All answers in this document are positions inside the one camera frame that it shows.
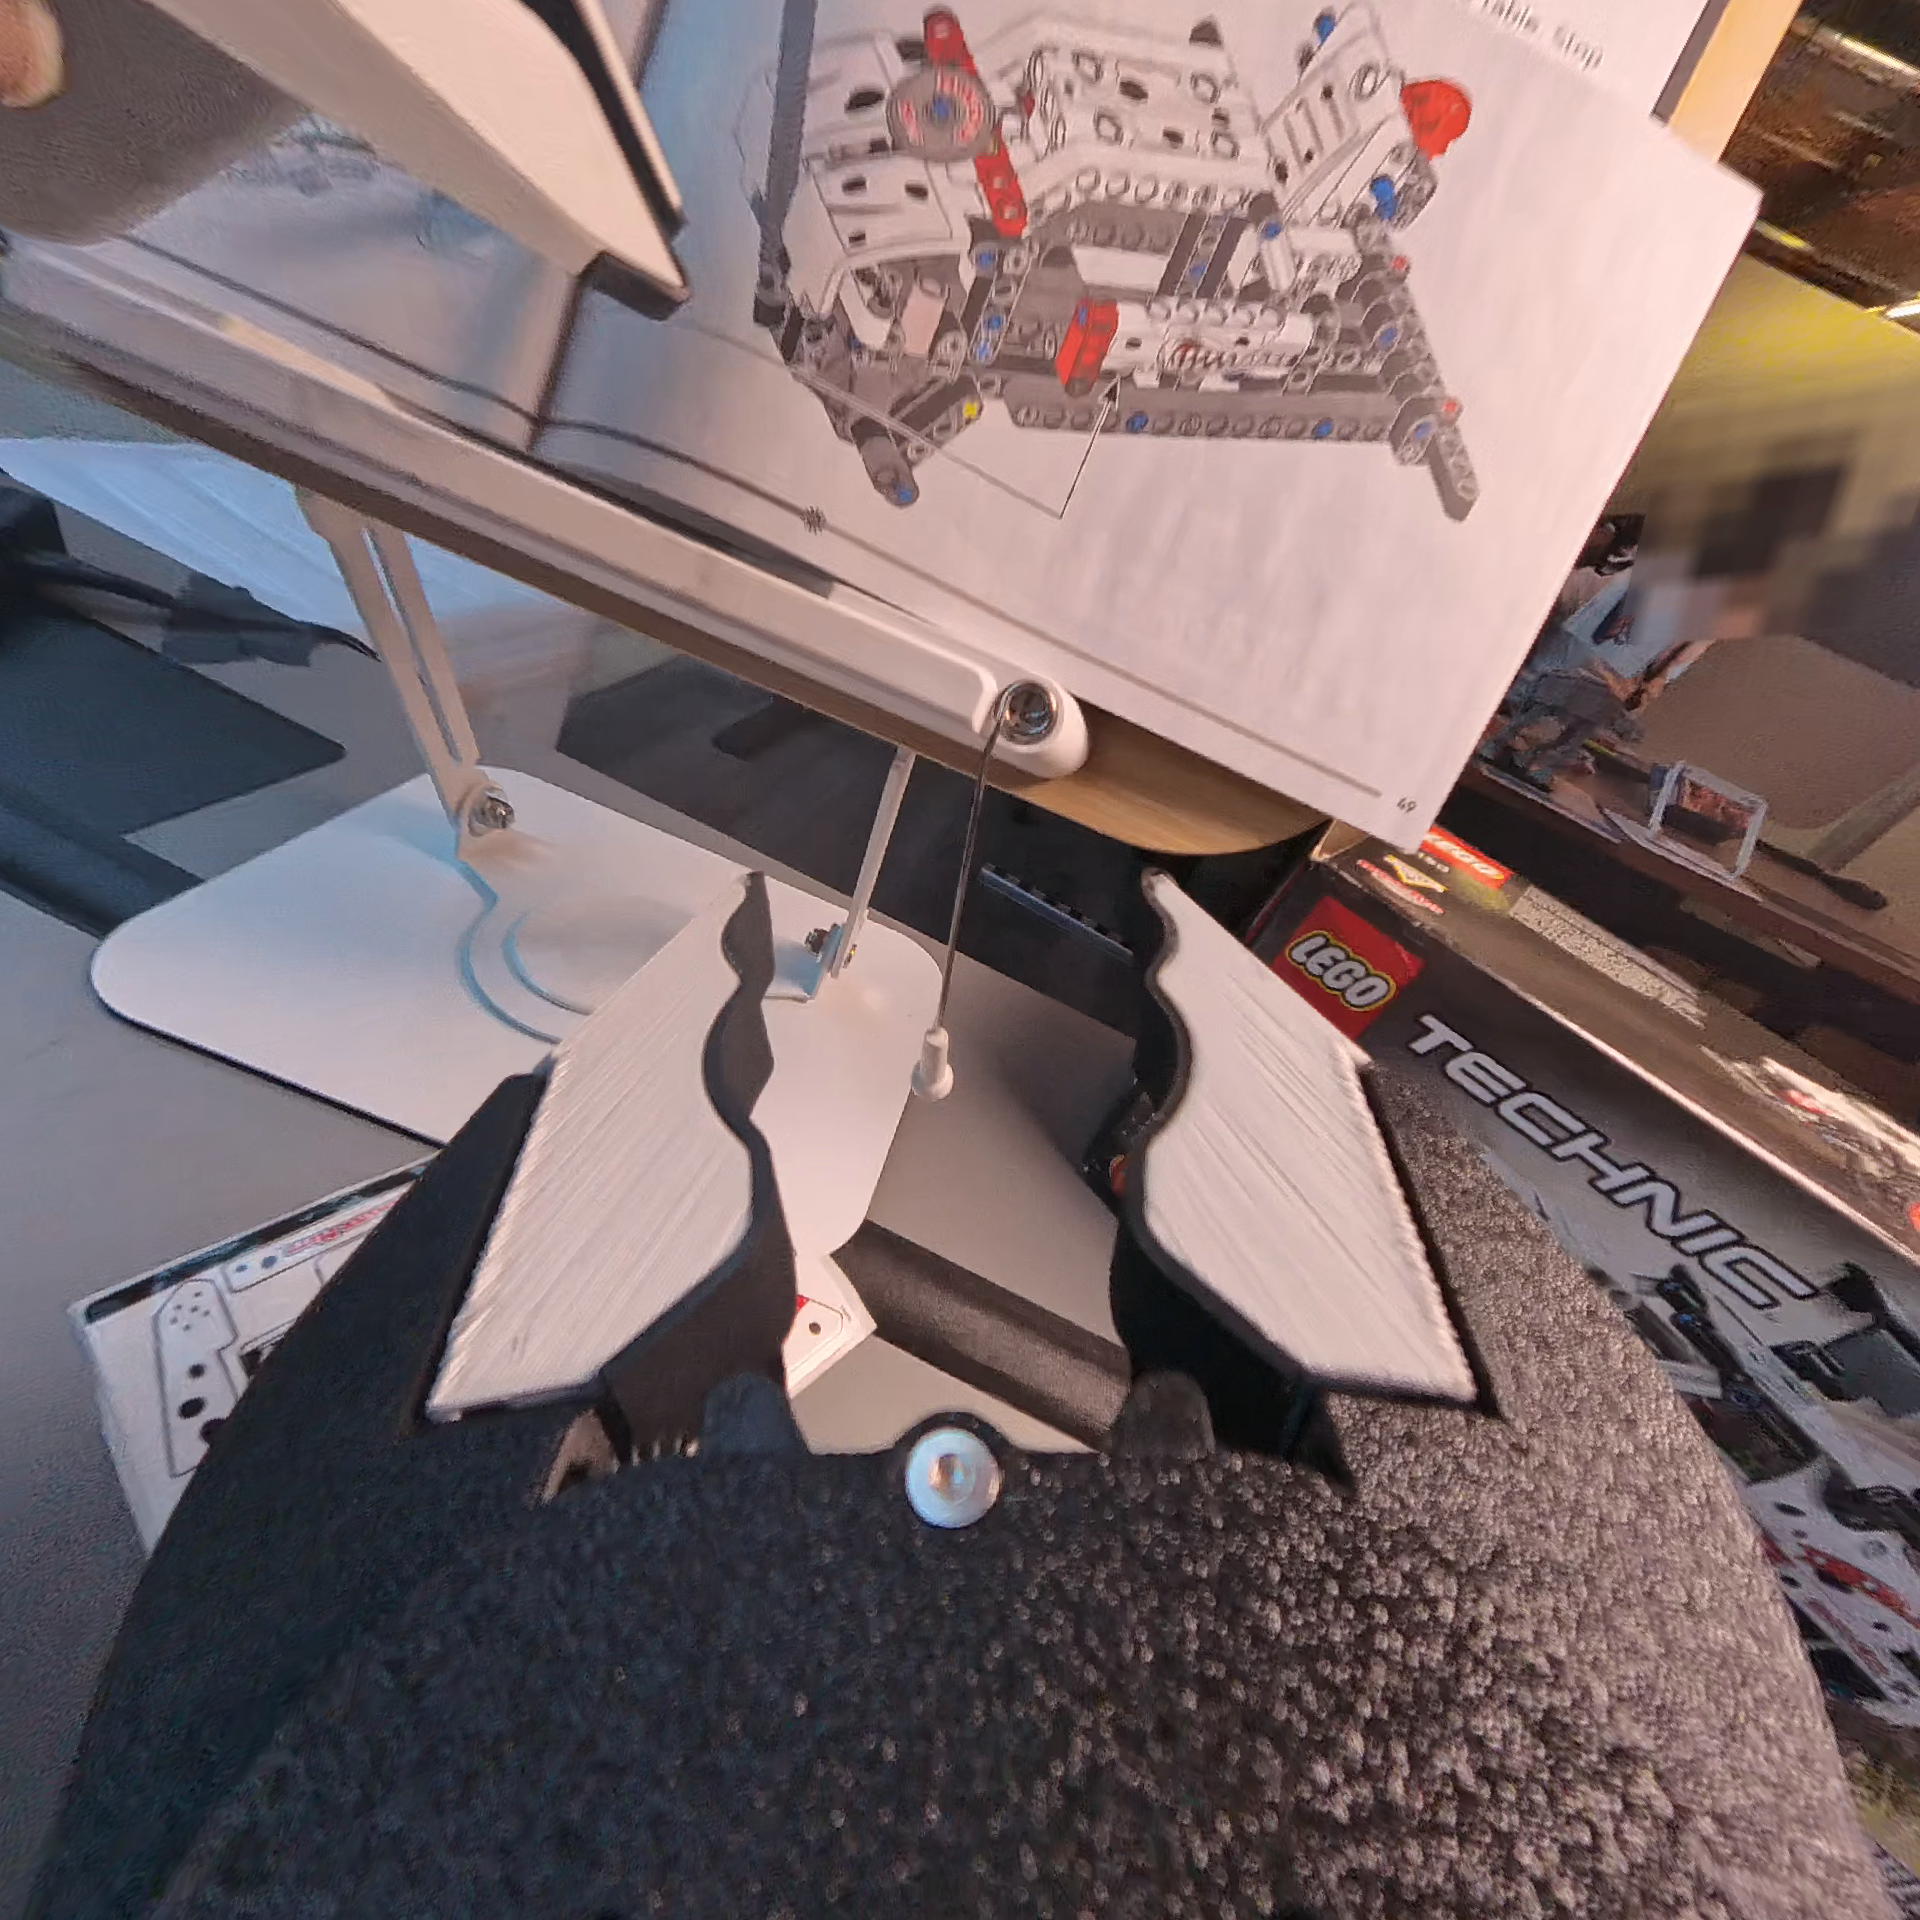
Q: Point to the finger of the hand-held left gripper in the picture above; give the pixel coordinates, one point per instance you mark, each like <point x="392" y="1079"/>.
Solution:
<point x="451" y="107"/>

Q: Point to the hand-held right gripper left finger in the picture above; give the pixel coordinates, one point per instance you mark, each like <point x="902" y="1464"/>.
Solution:
<point x="617" y="1201"/>

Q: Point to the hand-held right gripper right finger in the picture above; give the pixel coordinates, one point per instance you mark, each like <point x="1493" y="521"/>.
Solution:
<point x="1306" y="1201"/>

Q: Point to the grey desk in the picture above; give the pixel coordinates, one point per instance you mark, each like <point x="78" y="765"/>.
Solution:
<point x="61" y="1201"/>

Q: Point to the black desk pad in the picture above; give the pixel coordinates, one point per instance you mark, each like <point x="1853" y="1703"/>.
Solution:
<point x="150" y="751"/>

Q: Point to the printed task sheet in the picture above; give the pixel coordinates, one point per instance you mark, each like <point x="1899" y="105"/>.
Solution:
<point x="1591" y="31"/>

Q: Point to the person's left hand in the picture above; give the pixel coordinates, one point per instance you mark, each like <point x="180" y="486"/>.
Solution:
<point x="25" y="37"/>

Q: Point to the toy truck set box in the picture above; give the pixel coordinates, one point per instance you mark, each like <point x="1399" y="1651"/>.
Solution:
<point x="1620" y="1201"/>

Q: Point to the sticker sheet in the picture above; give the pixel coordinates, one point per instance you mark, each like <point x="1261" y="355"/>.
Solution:
<point x="210" y="1337"/>

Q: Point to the background work table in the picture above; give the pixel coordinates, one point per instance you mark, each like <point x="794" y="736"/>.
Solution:
<point x="1770" y="901"/>

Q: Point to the open building instruction booklet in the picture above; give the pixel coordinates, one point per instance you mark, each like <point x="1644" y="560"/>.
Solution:
<point x="1350" y="570"/>

